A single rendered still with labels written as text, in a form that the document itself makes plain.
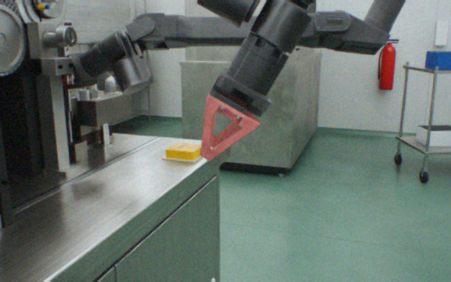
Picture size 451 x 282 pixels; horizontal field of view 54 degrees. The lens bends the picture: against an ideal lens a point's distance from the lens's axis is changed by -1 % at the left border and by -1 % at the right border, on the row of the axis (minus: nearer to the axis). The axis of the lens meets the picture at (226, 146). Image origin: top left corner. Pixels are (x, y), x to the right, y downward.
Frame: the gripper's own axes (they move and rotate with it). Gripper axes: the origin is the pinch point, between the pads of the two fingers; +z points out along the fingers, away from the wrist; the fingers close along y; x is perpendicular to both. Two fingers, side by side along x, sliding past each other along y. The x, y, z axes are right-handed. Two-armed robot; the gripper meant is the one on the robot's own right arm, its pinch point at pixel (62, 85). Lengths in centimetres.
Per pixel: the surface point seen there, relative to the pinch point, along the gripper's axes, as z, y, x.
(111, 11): 17, 70, 32
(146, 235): -11.3, -14.6, -35.8
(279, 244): 35, 147, -103
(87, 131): 5.9, 7.4, -10.7
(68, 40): -14.4, -10.3, 3.5
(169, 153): -12.1, 6.5, -24.7
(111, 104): -2.2, 10.4, -7.7
